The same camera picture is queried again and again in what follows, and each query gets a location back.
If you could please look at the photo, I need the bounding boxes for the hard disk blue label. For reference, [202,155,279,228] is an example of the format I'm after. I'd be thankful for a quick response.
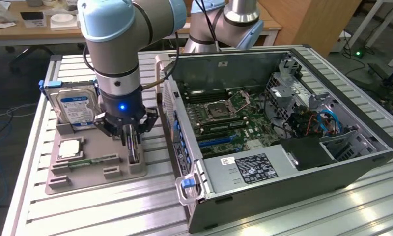
[48,87,99,131]

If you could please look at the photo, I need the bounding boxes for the metal socket cover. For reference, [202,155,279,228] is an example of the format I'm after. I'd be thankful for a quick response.
[228,90,252,113]

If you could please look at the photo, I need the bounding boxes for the blue disk wire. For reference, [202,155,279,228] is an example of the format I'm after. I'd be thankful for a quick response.
[316,110,344,136]

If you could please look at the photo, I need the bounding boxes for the white box black lid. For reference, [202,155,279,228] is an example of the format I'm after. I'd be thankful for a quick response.
[20,11,50,28]

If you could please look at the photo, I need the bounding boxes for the blue disk caddy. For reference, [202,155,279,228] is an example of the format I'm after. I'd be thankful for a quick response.
[39,78,102,104]

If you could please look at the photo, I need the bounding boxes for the silver chipset heatsink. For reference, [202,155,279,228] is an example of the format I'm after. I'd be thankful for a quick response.
[248,139,267,149]

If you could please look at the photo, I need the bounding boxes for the blue expansion slot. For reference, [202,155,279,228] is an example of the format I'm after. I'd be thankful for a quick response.
[196,136,235,148]

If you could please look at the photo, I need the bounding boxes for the green graphics card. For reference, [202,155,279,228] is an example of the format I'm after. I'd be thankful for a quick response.
[123,124,142,164]

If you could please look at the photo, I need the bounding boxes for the red disk wire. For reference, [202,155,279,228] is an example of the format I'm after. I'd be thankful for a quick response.
[308,113,318,135]

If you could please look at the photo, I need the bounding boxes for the black floor stand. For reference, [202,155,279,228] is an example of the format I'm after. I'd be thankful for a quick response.
[367,62,393,111]

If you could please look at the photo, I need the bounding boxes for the grey parts rack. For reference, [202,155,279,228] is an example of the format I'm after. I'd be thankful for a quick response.
[44,122,150,195]

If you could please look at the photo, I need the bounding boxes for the perforated metal disk bay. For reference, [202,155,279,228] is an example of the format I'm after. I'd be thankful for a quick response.
[266,71,319,123]

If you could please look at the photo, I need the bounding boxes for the wooden cabinet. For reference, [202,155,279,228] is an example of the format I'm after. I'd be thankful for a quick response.
[275,0,363,56]

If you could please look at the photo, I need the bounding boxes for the green motherboard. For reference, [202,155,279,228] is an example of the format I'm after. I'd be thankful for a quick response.
[180,88,283,159]

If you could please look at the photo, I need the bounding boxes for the white round dish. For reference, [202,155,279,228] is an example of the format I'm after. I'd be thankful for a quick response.
[50,13,79,31]

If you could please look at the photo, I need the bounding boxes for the wooden desk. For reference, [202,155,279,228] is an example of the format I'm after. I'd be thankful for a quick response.
[0,0,283,47]

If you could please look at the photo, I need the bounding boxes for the CPU socket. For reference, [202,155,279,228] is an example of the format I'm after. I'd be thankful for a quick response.
[204,100,236,121]

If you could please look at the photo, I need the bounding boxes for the silver CPU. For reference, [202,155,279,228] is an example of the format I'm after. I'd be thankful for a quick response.
[59,140,82,158]

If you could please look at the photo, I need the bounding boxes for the white box red button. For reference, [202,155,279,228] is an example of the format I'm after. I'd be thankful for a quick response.
[334,30,352,54]

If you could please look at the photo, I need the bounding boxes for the camera cable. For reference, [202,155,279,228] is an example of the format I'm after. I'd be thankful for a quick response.
[140,0,224,89]

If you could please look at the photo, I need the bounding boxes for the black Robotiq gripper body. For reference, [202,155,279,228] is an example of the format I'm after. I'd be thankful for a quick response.
[98,88,148,127]

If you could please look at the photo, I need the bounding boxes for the metal drive bracket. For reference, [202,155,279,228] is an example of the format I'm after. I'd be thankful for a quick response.
[319,126,380,162]

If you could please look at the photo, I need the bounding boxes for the black chair base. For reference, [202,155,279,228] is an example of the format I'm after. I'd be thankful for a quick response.
[6,45,56,72]

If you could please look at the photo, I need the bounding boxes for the grey power supply unit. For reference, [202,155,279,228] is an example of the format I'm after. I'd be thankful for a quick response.
[196,145,299,194]

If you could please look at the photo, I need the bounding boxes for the open black PC case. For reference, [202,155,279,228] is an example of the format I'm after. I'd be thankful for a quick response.
[154,48,393,234]

